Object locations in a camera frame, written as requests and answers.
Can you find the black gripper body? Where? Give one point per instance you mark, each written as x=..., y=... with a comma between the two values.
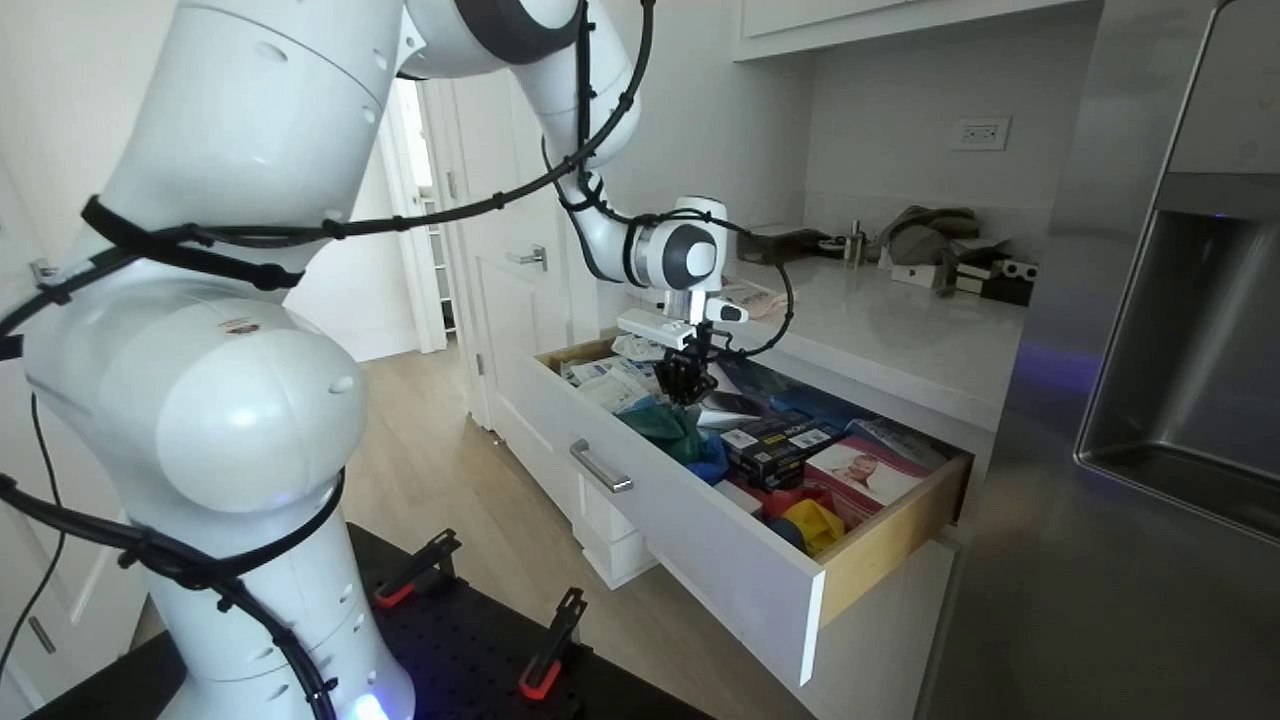
x=688, y=352

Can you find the white flat box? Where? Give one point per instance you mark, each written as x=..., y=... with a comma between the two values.
x=732, y=408

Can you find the red and white packets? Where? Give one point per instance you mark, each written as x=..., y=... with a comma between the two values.
x=865, y=466

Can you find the blue cloth item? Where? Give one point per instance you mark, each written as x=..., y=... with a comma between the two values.
x=806, y=408

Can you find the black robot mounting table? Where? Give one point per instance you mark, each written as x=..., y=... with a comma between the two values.
x=452, y=655

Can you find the yellow item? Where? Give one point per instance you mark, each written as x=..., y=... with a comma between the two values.
x=814, y=526

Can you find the white door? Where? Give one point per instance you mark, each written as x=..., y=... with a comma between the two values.
x=503, y=266

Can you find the green towel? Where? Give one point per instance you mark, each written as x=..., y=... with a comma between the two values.
x=651, y=429

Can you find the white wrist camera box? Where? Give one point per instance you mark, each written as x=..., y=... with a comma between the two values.
x=720, y=315

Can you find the white base cabinet with countertop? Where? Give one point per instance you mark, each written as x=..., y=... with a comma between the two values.
x=882, y=335

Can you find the small blue item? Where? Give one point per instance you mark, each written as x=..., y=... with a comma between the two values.
x=711, y=462

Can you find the stainless steel refrigerator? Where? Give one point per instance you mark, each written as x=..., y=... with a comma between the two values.
x=1145, y=401

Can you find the white open drawer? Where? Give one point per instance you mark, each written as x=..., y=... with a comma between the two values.
x=692, y=547

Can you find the black clamp with red tip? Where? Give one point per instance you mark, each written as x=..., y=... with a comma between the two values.
x=419, y=570
x=555, y=645

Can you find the white wall outlet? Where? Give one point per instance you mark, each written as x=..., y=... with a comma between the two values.
x=985, y=132

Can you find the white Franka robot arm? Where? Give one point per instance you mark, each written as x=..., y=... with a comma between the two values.
x=225, y=427

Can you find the black box with labels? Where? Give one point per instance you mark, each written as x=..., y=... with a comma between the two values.
x=779, y=456

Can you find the white wall cabinet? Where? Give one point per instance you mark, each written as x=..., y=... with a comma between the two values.
x=853, y=21

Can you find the white plastic packet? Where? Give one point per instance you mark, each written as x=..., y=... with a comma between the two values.
x=603, y=383

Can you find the black cylindrical items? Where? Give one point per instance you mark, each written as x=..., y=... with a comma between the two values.
x=995, y=279

